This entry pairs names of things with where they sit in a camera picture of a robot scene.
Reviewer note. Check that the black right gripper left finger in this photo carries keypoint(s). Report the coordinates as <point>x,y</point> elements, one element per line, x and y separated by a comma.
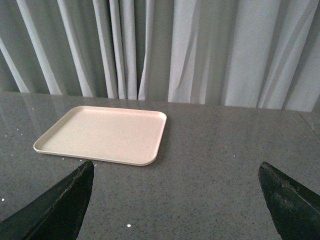
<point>57,214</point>

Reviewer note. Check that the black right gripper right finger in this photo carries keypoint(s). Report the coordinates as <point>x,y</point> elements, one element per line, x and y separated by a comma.
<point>294,208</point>

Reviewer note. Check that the pale pink rectangular tray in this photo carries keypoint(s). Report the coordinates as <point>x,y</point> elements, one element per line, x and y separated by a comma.
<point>107,134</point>

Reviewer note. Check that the grey-white pleated curtain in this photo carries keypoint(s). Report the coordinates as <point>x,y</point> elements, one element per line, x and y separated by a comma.
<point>245,53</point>

